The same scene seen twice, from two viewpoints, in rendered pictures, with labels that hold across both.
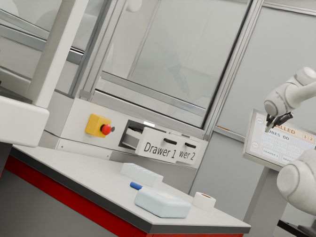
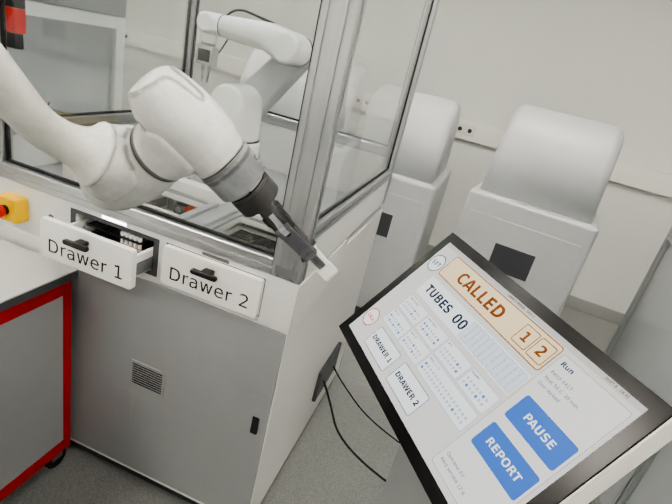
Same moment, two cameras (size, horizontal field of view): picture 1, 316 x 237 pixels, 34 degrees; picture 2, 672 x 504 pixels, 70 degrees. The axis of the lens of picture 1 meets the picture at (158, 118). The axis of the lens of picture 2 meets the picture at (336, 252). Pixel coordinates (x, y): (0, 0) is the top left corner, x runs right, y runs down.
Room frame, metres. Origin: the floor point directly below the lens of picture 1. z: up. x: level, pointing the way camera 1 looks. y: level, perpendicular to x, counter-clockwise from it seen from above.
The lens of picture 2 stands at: (2.30, -1.28, 1.49)
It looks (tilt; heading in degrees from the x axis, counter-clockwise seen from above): 23 degrees down; 70
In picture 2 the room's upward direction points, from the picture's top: 14 degrees clockwise
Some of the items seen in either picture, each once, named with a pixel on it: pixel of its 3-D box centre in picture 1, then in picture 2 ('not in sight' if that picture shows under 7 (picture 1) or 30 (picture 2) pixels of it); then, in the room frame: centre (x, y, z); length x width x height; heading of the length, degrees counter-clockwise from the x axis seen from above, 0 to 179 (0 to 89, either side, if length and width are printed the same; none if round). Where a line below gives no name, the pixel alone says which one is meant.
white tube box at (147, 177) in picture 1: (142, 175); not in sight; (1.77, -0.02, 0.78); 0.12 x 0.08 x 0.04; 71
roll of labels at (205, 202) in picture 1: (203, 201); not in sight; (1.70, -0.24, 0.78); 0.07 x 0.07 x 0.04
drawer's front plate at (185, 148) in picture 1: (182, 149); (210, 280); (2.40, -0.16, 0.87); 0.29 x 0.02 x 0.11; 146
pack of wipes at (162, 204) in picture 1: (163, 203); not in sight; (1.37, -0.10, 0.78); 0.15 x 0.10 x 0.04; 149
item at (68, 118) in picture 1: (71, 106); (217, 207); (2.44, 0.40, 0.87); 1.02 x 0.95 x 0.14; 146
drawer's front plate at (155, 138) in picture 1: (161, 146); (87, 252); (2.09, -0.05, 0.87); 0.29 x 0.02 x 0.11; 146
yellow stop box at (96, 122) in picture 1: (98, 126); (11, 207); (1.85, 0.19, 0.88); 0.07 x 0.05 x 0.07; 146
